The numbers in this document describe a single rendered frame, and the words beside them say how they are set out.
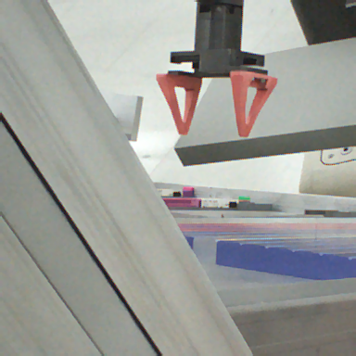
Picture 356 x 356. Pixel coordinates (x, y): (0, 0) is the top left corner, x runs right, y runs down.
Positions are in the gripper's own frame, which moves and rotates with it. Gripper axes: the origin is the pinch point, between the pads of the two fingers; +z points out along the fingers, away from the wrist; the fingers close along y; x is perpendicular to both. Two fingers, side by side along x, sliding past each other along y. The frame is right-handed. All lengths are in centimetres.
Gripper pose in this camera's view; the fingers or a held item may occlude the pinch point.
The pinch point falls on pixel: (212, 129)
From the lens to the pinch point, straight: 113.2
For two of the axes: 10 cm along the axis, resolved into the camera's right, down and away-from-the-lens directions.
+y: 7.6, 0.8, -6.5
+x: 6.5, -0.1, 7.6
